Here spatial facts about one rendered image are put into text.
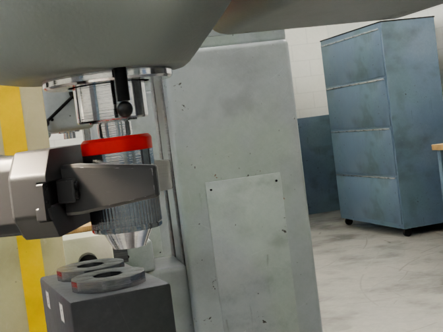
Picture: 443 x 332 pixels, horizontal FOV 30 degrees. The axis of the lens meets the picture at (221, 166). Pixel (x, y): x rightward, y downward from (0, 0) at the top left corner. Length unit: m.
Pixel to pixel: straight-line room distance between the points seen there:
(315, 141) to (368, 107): 2.32
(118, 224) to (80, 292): 0.47
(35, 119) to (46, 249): 0.35
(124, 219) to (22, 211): 0.07
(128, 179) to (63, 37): 0.10
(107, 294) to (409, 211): 6.96
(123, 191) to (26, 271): 1.77
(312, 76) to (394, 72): 2.73
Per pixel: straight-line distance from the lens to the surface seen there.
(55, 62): 0.49
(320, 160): 10.36
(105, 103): 0.53
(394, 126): 7.75
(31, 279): 2.29
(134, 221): 0.53
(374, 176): 8.15
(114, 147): 0.53
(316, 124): 10.34
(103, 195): 0.52
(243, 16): 0.61
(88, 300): 0.96
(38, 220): 0.51
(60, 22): 0.48
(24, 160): 0.52
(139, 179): 0.52
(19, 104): 2.27
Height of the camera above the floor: 1.27
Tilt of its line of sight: 3 degrees down
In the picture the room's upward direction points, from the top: 7 degrees counter-clockwise
